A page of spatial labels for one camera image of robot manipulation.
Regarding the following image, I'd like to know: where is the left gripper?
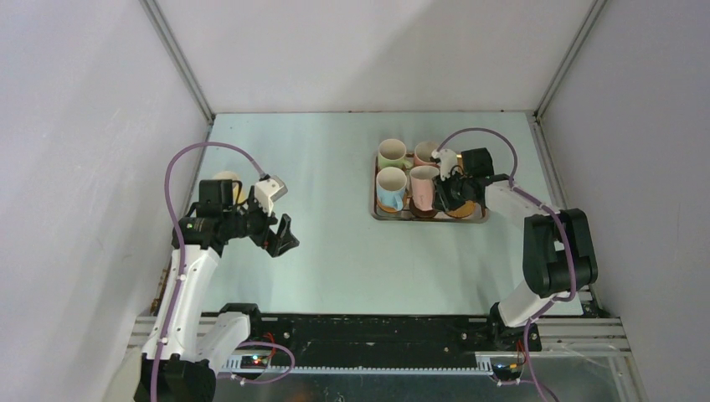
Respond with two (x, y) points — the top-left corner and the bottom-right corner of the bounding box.
(224, 190), (298, 256)

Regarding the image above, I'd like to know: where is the dark wood coaster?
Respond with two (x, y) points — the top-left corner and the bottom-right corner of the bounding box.
(409, 204), (439, 219)

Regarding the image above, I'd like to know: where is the woven coaster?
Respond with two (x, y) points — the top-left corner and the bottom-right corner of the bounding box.
(445, 201), (476, 219)

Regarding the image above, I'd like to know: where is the pink cup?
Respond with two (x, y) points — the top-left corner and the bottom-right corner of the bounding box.
(409, 165), (439, 213)
(413, 141), (439, 167)

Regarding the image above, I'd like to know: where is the blue mug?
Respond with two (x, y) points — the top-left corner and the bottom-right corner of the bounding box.
(375, 167), (408, 210)

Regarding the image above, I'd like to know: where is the light wood coaster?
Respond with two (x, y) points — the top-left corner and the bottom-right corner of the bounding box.
(376, 200), (401, 214)

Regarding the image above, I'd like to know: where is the yellow mug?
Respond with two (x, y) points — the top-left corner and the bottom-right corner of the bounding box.
(213, 171), (246, 205)

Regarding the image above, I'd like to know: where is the green cup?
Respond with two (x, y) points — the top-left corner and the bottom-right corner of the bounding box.
(377, 138), (414, 170)

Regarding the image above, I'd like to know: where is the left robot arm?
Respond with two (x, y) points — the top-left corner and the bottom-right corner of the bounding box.
(133, 175), (300, 401)

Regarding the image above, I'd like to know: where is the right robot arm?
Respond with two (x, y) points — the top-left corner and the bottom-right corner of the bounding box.
(430, 148), (598, 350)

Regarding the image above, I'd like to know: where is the metal tray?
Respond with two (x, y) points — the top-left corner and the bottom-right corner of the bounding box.
(368, 155), (489, 224)

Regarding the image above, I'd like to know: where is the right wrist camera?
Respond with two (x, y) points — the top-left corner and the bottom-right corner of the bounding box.
(430, 148), (458, 181)

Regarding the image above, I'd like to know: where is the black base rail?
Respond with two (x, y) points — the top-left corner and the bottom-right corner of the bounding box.
(248, 314), (542, 369)

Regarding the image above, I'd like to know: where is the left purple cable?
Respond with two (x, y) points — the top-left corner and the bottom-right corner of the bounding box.
(148, 142), (296, 402)

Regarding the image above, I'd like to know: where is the purple cable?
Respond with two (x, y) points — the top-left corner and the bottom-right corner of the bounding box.
(438, 127), (578, 400)
(148, 142), (296, 402)

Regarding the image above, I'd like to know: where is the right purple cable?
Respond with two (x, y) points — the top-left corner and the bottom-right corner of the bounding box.
(438, 127), (578, 400)

